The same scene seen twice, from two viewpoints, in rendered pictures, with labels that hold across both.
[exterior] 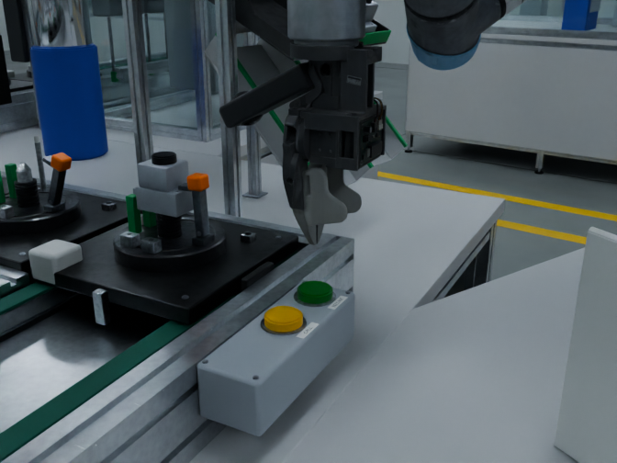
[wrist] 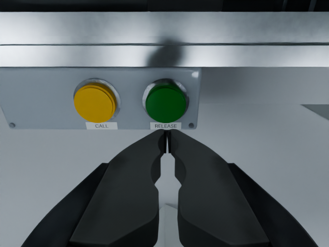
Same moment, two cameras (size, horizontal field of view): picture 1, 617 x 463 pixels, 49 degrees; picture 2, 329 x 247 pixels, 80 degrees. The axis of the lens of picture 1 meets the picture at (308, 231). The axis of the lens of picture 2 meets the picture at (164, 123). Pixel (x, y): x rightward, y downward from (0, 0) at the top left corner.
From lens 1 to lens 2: 0.74 m
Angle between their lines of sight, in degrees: 84
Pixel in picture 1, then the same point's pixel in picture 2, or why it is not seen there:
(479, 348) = (246, 160)
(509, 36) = not seen: outside the picture
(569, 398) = (161, 234)
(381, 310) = (290, 81)
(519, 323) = (290, 172)
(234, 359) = (16, 95)
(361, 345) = (220, 90)
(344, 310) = (170, 126)
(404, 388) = not seen: hidden behind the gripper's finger
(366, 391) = not seen: hidden behind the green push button
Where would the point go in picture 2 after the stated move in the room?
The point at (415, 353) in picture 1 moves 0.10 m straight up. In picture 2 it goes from (225, 128) to (246, 168)
